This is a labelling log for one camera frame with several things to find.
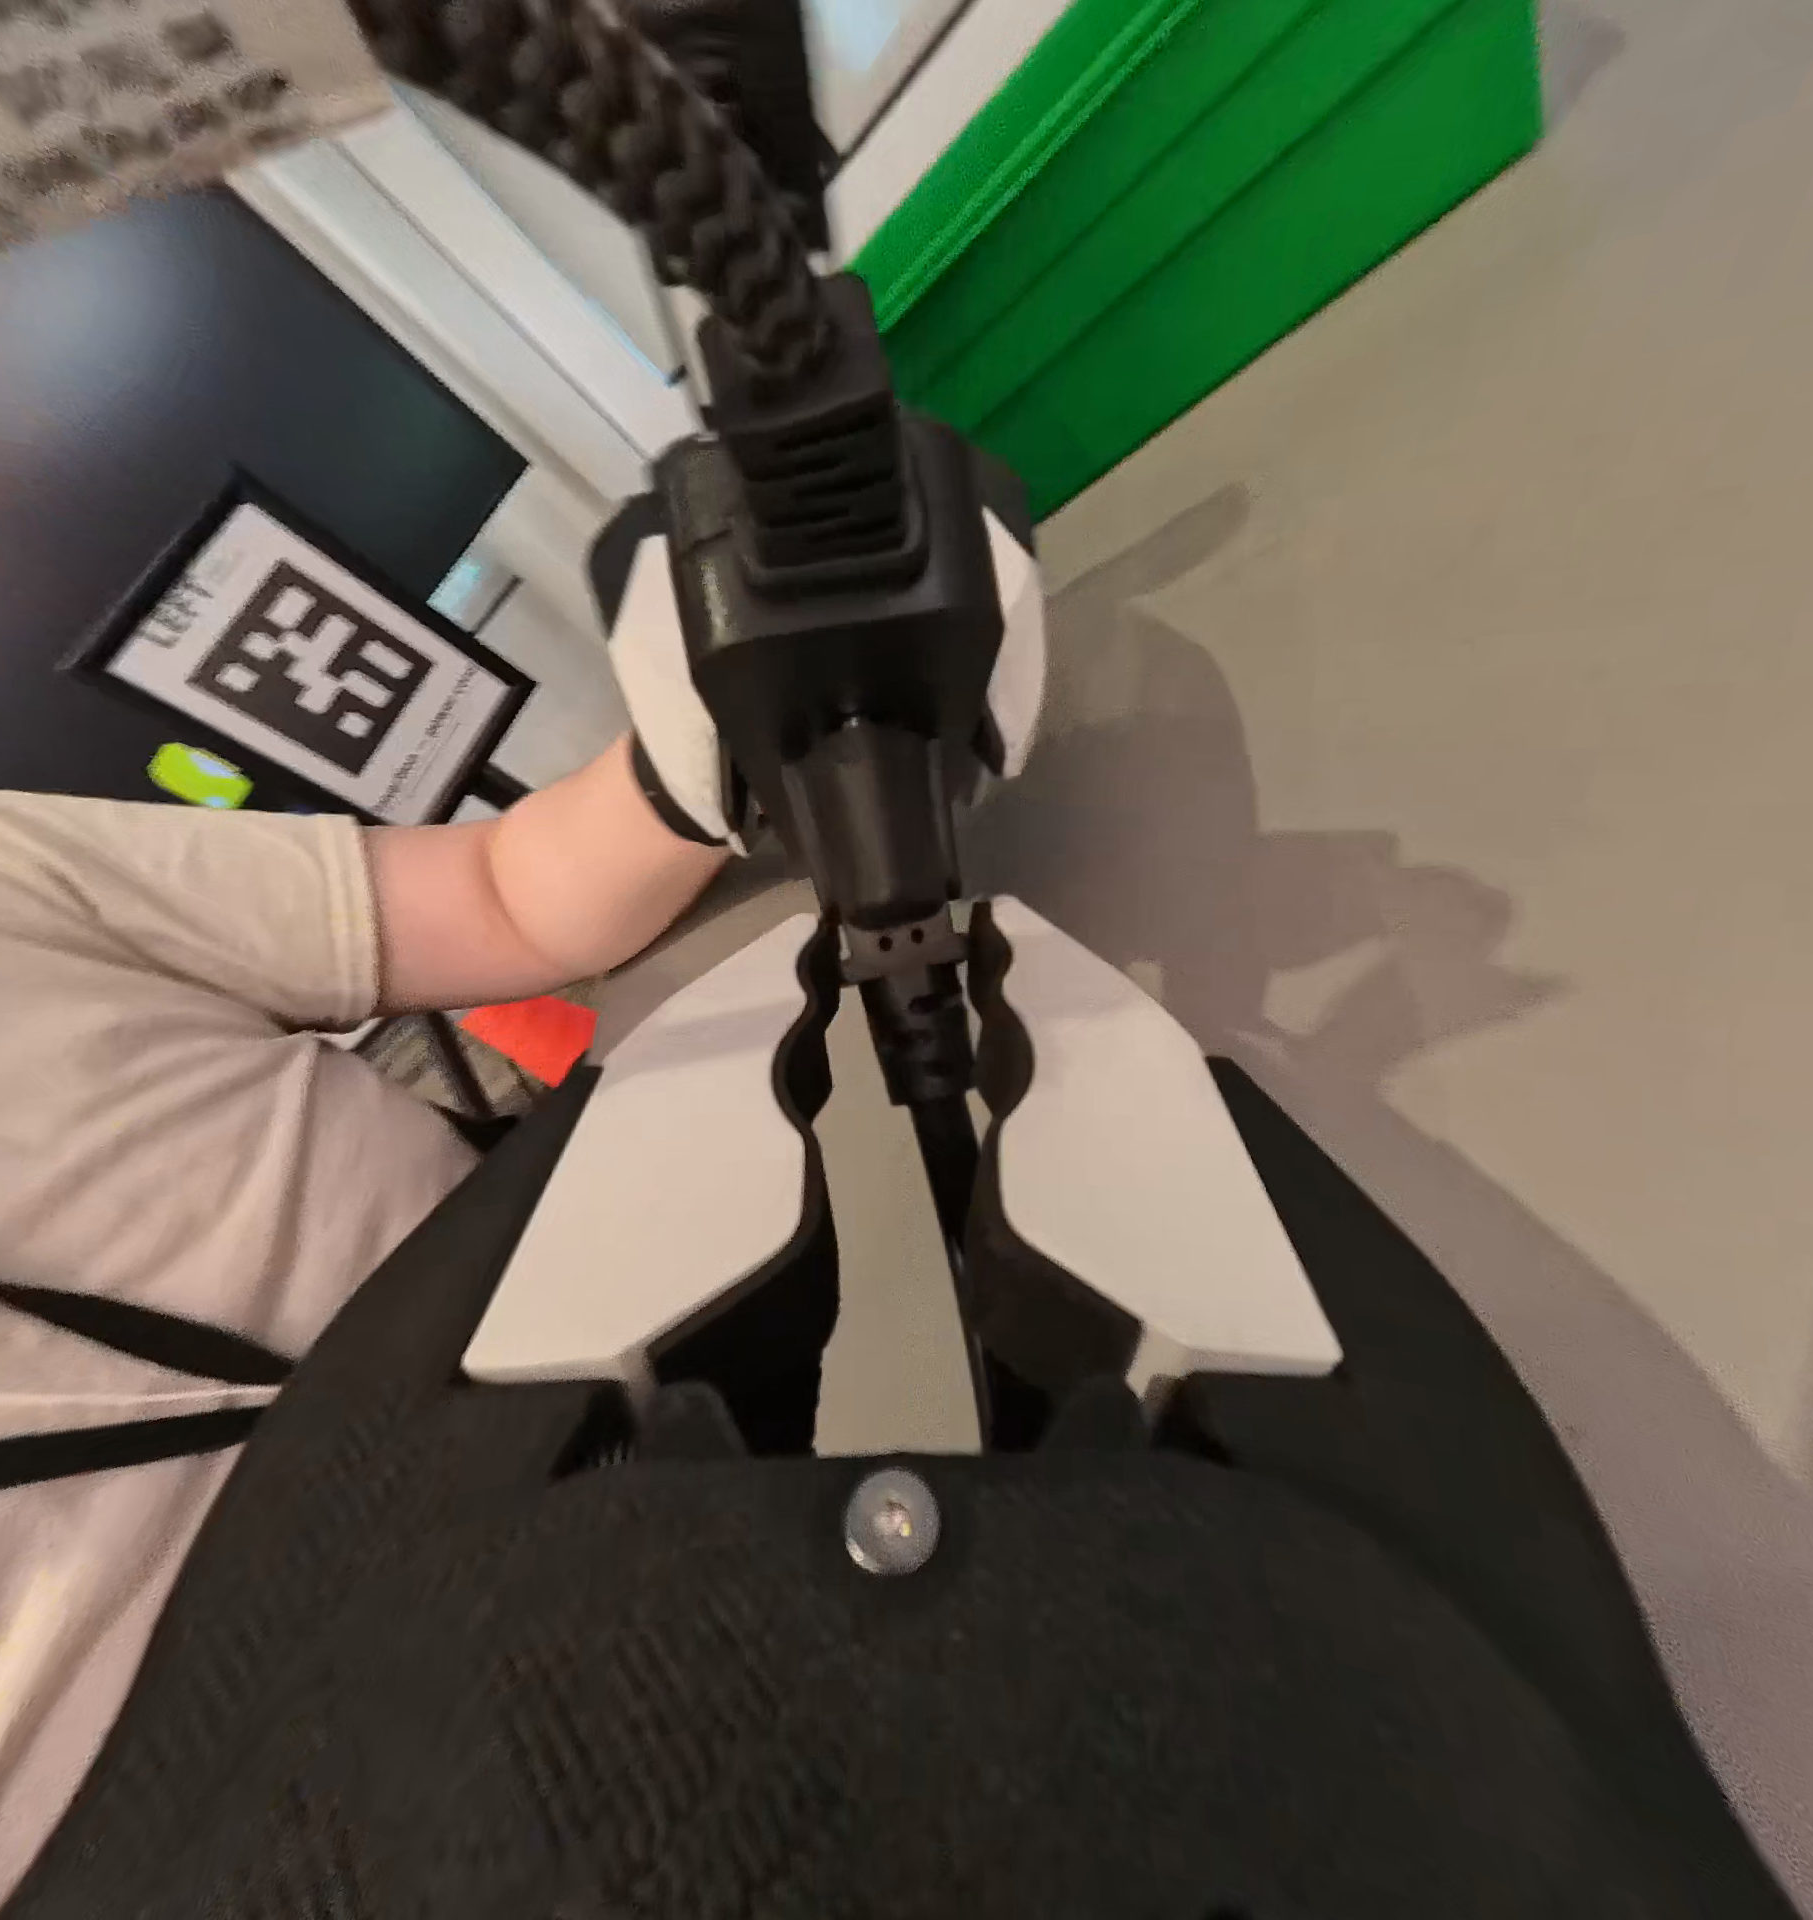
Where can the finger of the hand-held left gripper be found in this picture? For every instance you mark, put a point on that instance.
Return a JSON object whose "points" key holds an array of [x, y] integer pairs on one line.
{"points": [[1020, 630], [668, 705]]}

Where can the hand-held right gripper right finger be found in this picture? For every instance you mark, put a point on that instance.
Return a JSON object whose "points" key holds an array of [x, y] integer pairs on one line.
{"points": [[1161, 1201]]}

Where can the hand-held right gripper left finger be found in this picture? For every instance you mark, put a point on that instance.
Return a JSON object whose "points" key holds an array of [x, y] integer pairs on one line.
{"points": [[651, 1201]]}

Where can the black power strip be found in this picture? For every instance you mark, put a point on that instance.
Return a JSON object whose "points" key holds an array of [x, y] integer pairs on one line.
{"points": [[832, 660]]}

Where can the orange object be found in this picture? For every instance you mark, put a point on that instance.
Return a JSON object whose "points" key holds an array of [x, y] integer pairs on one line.
{"points": [[533, 1038]]}

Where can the black framed marker sign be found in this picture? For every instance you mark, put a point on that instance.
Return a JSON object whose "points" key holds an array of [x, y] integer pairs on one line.
{"points": [[306, 660]]}

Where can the small green object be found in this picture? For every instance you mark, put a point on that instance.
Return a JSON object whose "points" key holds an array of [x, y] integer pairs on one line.
{"points": [[201, 776]]}

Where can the green plastic bin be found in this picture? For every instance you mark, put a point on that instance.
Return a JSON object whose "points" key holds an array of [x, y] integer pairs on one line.
{"points": [[1221, 195]]}

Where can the printed instruction sheet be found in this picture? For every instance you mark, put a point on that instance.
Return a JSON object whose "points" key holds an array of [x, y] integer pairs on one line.
{"points": [[96, 121]]}

